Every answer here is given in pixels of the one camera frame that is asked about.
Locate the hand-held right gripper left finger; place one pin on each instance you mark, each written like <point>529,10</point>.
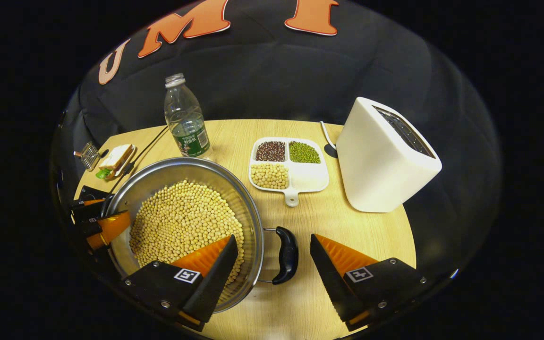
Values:
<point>215,283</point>

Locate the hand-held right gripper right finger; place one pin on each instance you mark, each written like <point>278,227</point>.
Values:
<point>329,283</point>

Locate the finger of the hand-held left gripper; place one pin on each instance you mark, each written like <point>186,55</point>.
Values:
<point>88,208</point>
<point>109,227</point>

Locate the steel pot with soybeans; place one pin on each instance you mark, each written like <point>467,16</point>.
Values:
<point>182,217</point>

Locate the toast sandwich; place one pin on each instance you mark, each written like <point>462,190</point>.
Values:
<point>115,157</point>

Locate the white divided bean plate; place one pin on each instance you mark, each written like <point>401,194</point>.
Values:
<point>307,177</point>

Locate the white toaster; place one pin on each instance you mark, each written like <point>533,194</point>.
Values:
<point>376,160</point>

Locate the clear plastic water bottle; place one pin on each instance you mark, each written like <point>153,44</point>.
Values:
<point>184,118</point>

